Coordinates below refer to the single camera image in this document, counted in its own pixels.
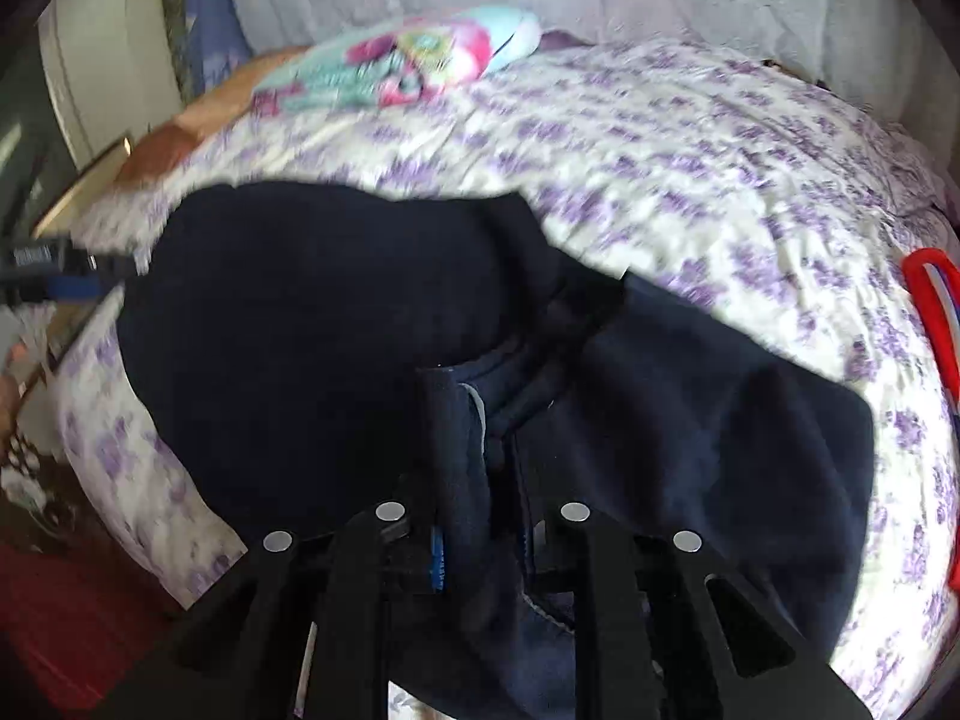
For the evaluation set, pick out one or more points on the folded floral quilt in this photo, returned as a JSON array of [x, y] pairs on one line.
[[390, 64]]

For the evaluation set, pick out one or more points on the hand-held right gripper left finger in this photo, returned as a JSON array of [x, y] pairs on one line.
[[360, 600]]

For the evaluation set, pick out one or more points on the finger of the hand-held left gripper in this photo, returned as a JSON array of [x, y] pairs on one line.
[[67, 289], [37, 255]]

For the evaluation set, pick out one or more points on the navy blue pants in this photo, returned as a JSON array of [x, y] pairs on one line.
[[315, 360]]

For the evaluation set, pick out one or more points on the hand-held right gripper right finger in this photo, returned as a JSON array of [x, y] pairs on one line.
[[607, 600]]

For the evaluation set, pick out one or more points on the blue printed cloth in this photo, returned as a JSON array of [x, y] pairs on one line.
[[206, 22]]

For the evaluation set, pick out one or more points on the purple floral bedsheet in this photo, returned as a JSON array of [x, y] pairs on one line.
[[712, 187]]

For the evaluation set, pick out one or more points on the red plastic bag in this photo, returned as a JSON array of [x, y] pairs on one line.
[[937, 315]]

